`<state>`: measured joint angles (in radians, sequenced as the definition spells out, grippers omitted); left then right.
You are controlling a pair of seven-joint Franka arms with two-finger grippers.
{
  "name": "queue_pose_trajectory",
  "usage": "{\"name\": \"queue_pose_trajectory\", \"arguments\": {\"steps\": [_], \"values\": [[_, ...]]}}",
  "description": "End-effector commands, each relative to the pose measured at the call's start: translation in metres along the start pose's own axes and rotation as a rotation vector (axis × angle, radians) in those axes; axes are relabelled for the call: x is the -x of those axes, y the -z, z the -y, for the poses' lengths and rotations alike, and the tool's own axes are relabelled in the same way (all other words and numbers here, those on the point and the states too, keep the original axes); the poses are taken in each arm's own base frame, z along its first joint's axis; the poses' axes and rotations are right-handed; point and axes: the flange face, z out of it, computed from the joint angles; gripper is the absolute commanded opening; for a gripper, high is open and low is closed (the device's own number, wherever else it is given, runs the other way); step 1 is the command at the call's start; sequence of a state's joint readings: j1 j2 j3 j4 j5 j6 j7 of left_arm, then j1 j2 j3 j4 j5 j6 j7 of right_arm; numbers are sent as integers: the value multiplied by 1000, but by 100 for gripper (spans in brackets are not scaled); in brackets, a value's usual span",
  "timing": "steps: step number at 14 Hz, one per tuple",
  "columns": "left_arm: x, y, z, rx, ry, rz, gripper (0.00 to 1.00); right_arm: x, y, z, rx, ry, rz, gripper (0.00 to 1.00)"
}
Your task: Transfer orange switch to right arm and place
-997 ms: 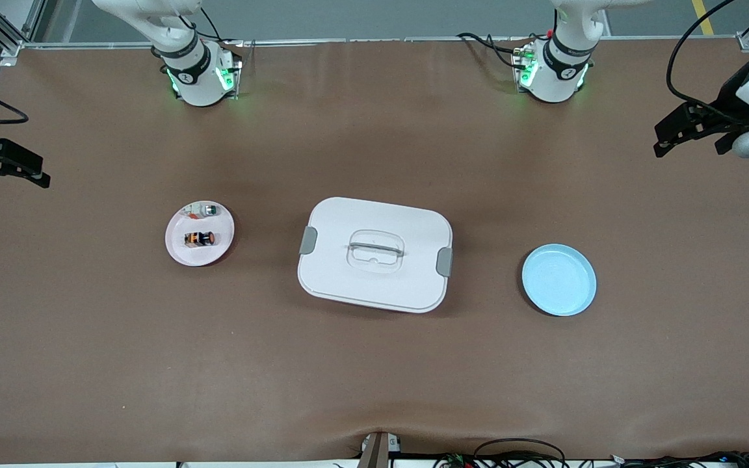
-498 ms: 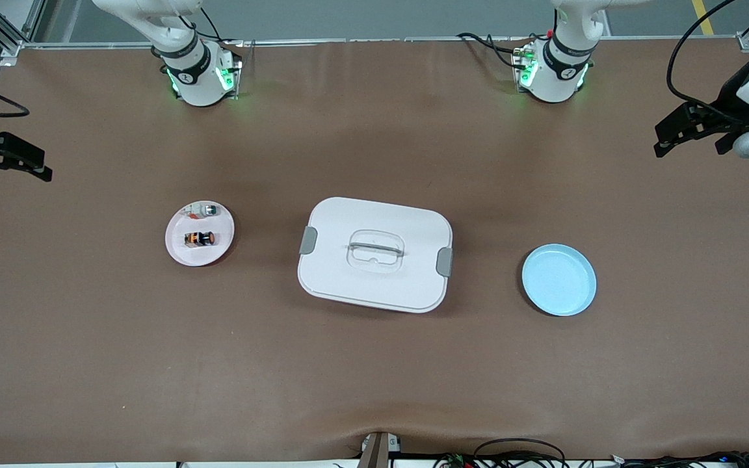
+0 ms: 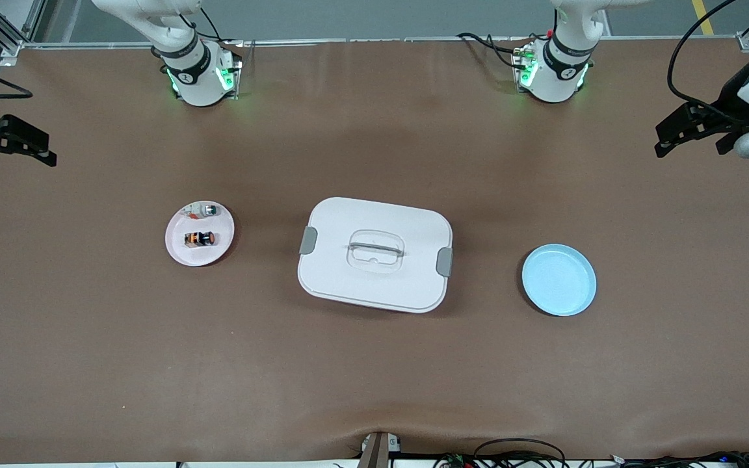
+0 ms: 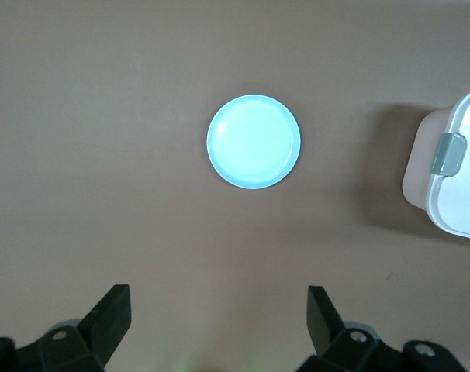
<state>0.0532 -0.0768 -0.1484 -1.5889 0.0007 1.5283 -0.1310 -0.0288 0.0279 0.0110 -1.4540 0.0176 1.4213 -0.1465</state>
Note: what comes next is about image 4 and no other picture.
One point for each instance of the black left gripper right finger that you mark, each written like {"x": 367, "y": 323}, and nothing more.
{"x": 336, "y": 345}

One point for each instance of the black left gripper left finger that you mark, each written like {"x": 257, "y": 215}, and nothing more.
{"x": 83, "y": 345}

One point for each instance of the white lidded storage box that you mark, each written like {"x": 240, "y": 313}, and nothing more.
{"x": 460, "y": 209}

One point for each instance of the brown table mat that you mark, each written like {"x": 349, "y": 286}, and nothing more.
{"x": 103, "y": 155}

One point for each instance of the light blue round plate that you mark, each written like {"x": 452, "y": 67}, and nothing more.
{"x": 253, "y": 141}

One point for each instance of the grey box latch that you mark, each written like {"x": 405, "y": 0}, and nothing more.
{"x": 449, "y": 155}

